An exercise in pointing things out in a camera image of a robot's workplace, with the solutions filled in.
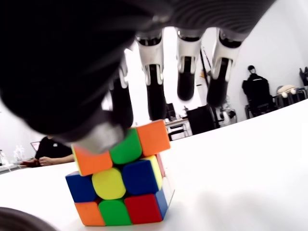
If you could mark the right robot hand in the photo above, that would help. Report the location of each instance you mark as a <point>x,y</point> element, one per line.
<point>60,60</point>

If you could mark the multicoloured Rubik's cube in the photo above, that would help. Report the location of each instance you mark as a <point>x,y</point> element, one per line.
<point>139,173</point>

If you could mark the dark round plate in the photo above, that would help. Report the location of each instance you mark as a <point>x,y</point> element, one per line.
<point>19,221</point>

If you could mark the person in black shirt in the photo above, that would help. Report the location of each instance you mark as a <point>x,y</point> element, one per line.
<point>53,149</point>

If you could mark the black cabinet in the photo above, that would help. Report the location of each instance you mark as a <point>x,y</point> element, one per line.
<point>202,120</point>

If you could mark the silver humanoid robot legs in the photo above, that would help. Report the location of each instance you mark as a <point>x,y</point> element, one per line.
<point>228,115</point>

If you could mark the beige plush toy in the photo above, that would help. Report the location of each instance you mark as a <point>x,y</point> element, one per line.
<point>286,90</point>

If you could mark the grey chair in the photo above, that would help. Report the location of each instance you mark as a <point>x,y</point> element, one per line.
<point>296,98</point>

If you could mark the white metal-frame desk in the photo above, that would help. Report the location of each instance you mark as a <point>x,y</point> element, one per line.
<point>176,130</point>

